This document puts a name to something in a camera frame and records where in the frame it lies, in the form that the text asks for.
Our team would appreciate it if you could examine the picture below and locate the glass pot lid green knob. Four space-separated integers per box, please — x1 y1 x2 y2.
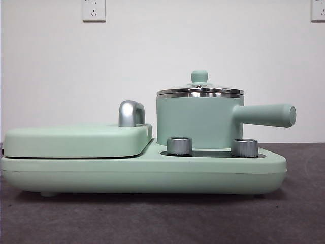
156 70 245 95

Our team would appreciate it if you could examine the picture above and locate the silver control knob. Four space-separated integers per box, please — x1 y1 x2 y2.
231 138 259 156
166 136 193 155

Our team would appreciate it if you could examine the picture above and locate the mint green breakfast machine base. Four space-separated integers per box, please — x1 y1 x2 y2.
0 138 287 198

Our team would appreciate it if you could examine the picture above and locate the mint green griddle lid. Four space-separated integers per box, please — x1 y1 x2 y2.
2 123 153 158

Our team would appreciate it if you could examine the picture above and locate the mint green pot with handle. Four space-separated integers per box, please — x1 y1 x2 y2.
155 91 297 149

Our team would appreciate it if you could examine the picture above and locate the silver griddle lid handle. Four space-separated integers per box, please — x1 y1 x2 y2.
118 100 146 127

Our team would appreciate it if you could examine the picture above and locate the white wall socket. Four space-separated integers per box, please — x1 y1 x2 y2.
81 0 106 22
311 0 325 22

